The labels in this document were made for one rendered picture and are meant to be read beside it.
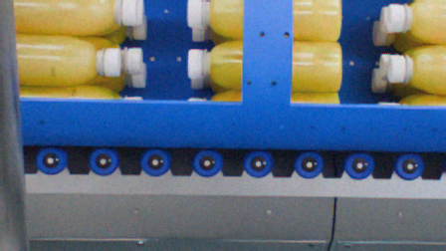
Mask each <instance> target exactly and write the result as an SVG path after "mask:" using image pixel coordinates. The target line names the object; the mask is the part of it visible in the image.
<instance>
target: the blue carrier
mask: <svg viewBox="0 0 446 251"><path fill-rule="evenodd" d="M409 1H412V0H341V14H342V17H341V28H340V35H339V38H338V40H337V41H336V42H338V43H339V44H340V46H341V51H342V76H341V84H340V89H339V91H338V92H337V94H338V98H339V104H319V103H294V102H291V93H292V73H293V39H294V0H244V45H243V83H242V101H237V102H226V101H211V99H212V97H213V96H215V95H216V94H215V93H213V91H212V89H211V88H207V91H205V88H203V89H199V90H193V89H192V78H189V76H188V59H189V50H199V51H200V50H203V51H204V50H207V52H211V51H212V50H213V49H214V48H215V47H216V45H214V43H213V41H212V40H208V43H206V40H204V41H201V42H194V41H193V28H192V27H191V26H189V25H188V0H143V3H144V15H146V20H147V31H146V39H145V40H138V39H137V40H135V39H134V38H133V40H132V41H131V40H130V38H126V39H125V41H124V42H123V43H122V44H120V45H119V47H120V48H121V49H122V50H124V48H128V49H141V51H142V62H143V63H145V68H146V78H145V87H144V88H134V87H133V86H132V88H131V89H130V88H129V86H125V87H124V89H123V90H122V91H121V92H119V93H118V94H119V95H120V96H121V97H122V98H123V99H125V97H126V96H128V97H129V98H141V99H142V101H136V100H89V99H43V98H20V113H21V129H22V142H23V145H56V146H111V147H167V148H222V149H294V150H384V151H430V152H446V106H410V105H378V104H377V103H378V102H388V103H391V102H392V101H395V102H396V103H397V104H398V103H399V101H400V100H399V99H398V98H396V97H395V96H394V95H393V93H392V92H389V94H388V95H387V94H386V93H381V94H375V93H374V92H373V90H372V73H373V70H374V69H379V66H377V65H376V63H377V62H378V63H379V59H380V56H381V55H382V54H390V55H395V54H398V55H400V56H402V54H403V53H401V52H399V51H398V50H395V49H394V47H393V45H390V47H389V48H387V47H386V46H381V47H378V46H374V44H373V25H374V23H375V22H376V21H378V22H379V20H380V11H381V8H382V7H388V6H389V5H390V4H399V5H404V4H405V3H407V2H409ZM166 10H167V13H166V12H165V11H166ZM366 16H369V18H365V17H366ZM260 34H263V35H264V37H261V36H260ZM284 35H288V36H289V37H288V38H286V37H285V36H284ZM151 57H154V60H153V61H151V60H150V58H151ZM178 57H180V58H181V61H177V58H178ZM350 62H353V65H351V64H350ZM248 80H249V81H248ZM272 81H274V82H272ZM204 98H206V100H207V101H203V99H204ZM191 99H198V100H199V99H200V100H202V101H189V100H191Z"/></svg>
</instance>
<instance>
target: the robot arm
mask: <svg viewBox="0 0 446 251"><path fill-rule="evenodd" d="M0 251H30V247H29V232H28V217H27V202H26V187H25V172H24V157H23V142H22V129H21V113H20V98H19V83H18V68H17V53H16V38H15V23H14V8H13V0H0Z"/></svg>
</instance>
